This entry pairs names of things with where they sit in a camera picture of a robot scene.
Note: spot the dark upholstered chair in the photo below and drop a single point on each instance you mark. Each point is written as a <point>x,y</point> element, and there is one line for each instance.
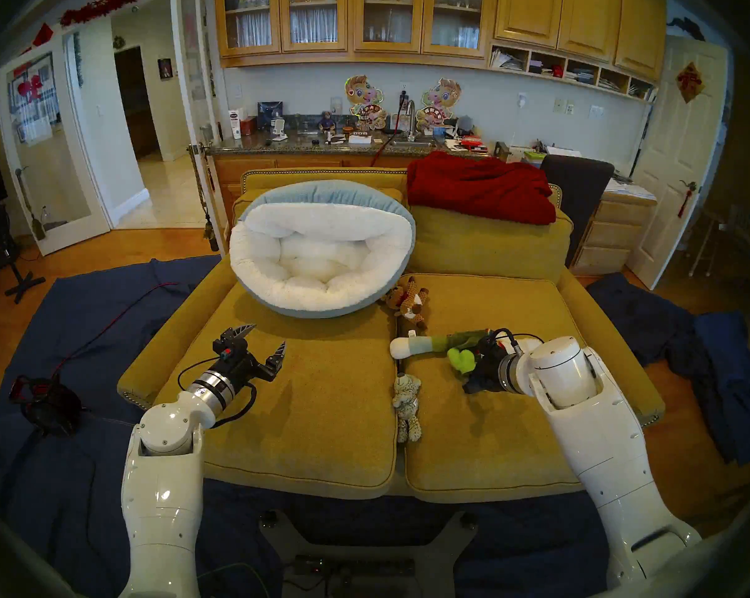
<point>577,192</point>

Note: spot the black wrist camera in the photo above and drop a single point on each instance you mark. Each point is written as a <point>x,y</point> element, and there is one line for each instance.
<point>493,342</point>
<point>227,349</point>

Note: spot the black wall decoration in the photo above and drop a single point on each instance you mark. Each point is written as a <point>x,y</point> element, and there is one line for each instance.
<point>686,25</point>

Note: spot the white and blue dog bed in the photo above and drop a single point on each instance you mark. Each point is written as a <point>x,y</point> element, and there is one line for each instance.
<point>325,229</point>

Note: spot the small framed hall picture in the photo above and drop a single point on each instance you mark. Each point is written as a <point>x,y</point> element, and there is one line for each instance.
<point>165,68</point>

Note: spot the brown reindeer plush toy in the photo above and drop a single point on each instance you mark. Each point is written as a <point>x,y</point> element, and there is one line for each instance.
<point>409,301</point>

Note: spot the red blanket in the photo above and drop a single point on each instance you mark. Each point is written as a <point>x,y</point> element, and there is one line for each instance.
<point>474,189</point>

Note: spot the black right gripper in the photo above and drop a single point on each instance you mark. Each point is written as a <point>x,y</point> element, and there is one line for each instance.
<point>487,375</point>

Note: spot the blue floor cloth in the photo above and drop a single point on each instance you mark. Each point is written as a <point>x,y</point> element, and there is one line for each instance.
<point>101,291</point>

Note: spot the stack of papers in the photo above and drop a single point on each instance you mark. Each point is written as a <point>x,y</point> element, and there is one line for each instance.
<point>630,190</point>

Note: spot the granite counter with wood base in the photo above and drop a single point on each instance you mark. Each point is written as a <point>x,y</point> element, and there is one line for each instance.
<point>269,162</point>

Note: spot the dark blue blanket heap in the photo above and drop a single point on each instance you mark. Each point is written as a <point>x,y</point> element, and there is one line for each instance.
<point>723,366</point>

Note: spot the yellow back cushion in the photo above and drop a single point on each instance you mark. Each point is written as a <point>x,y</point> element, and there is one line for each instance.
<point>487,248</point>

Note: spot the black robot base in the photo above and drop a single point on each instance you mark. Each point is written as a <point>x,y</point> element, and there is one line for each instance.
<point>287,547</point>

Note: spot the chrome faucet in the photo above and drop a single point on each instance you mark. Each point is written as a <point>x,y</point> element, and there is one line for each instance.
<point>412,126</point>

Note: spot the red paper wall decoration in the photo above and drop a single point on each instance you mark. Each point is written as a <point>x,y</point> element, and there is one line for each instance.
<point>43,36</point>

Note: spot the green bottle plush toy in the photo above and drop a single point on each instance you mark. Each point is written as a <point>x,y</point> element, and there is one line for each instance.
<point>424,344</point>

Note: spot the cartoon child wall decoration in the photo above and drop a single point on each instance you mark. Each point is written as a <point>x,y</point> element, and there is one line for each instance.
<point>440,99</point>
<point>363,98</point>

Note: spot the red diamond door ornament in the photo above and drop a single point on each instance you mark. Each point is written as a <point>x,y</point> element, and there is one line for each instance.
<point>690,81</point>

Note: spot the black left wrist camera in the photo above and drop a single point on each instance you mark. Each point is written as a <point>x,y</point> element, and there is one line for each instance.
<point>227,349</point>

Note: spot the wooden wall cabinets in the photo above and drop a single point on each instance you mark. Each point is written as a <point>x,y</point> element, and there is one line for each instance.
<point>530,11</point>

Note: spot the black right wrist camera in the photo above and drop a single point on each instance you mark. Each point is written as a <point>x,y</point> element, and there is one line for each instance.
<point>493,342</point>

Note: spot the long hanging shoehorn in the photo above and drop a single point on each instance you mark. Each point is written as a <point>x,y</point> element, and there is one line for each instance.
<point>37,229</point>

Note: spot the white lotion bottle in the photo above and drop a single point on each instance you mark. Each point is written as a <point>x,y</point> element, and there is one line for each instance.
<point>235,126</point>

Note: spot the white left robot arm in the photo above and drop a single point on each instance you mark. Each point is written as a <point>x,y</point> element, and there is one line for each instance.
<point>163,509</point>

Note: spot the yellow sofa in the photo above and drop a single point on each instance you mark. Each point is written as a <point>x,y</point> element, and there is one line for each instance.
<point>599,316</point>

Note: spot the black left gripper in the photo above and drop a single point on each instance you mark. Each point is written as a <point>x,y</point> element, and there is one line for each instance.
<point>244,372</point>

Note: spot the white glass french door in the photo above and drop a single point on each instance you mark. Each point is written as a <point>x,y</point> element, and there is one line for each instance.
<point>76,238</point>
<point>185,73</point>

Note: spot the wooden drawer cabinet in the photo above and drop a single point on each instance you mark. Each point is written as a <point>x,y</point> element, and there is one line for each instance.
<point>611,235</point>

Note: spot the green cactus plush toy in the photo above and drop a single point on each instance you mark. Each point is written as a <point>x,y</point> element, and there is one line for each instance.
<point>461,360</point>

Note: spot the dark blue box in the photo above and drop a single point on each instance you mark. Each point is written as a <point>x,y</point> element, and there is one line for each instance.
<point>269,114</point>

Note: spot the red tinsel garland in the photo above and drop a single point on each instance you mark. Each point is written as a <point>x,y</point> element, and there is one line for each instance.
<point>113,0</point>

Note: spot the red knot door decoration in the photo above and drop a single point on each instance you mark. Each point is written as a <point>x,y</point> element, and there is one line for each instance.
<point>31,87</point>

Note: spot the white panel door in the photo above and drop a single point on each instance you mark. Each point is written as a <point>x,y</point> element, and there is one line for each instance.
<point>674,142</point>

